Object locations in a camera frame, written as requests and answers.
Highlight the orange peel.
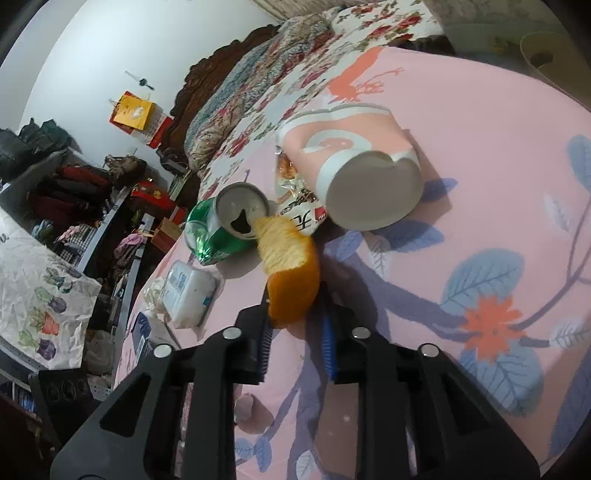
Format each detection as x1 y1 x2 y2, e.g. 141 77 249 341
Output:
253 216 320 329

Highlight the beige bin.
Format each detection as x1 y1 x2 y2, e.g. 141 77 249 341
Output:
519 31 591 112

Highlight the green drink can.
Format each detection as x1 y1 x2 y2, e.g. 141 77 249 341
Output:
185 182 270 266

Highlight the brown bag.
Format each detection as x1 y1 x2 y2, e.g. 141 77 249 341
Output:
104 154 147 190

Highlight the pink paper cup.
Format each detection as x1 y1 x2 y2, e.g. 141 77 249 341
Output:
277 105 424 230

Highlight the carved wooden headboard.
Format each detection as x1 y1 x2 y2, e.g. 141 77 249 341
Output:
157 23 280 167

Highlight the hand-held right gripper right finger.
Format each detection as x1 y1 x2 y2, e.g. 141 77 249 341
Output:
321 281 541 480

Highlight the white floral bedsheet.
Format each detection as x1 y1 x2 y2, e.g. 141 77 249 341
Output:
198 0 439 204

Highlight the yellow and red wall calendar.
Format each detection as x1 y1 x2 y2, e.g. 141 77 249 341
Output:
109 91 175 148

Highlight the grey metal shelf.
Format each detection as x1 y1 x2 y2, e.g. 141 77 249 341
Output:
0 148 158 296

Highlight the blue and white box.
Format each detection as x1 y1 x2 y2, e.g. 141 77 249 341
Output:
131 311 183 361

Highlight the dark red clothes pile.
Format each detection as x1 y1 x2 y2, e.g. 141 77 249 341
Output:
28 166 112 222

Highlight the black speaker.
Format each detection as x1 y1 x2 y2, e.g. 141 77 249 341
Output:
30 367 102 444

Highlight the patchwork floral quilt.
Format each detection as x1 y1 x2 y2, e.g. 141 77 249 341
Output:
184 14 333 171

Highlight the orange snack wrapper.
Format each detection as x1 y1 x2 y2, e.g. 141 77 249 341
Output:
274 148 329 237

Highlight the white plant-print paper bag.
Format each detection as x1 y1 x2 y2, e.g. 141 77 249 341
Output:
0 208 102 372

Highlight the red box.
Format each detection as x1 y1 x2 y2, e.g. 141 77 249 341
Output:
130 181 174 213

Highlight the white tissue packet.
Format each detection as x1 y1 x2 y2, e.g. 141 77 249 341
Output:
161 260 222 329

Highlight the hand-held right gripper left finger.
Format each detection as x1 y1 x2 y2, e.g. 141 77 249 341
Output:
50 305 273 480

